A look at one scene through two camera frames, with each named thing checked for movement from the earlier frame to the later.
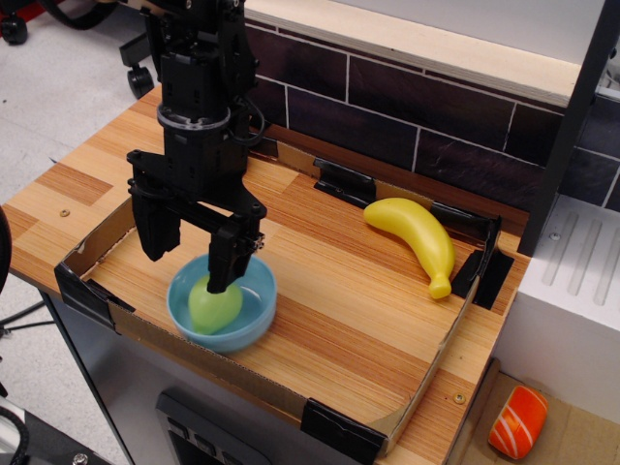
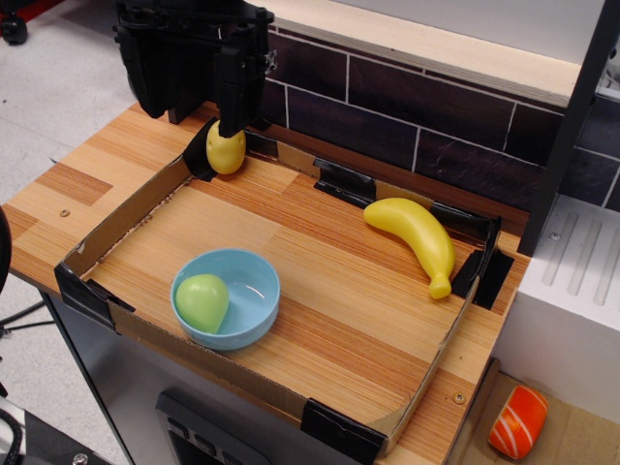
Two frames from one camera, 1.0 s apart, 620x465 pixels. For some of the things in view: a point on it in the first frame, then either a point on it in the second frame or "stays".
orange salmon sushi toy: x=519 y=422 stays
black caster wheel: x=15 y=30 stays
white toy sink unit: x=563 y=335 stays
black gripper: x=205 y=170 -> x=166 y=46
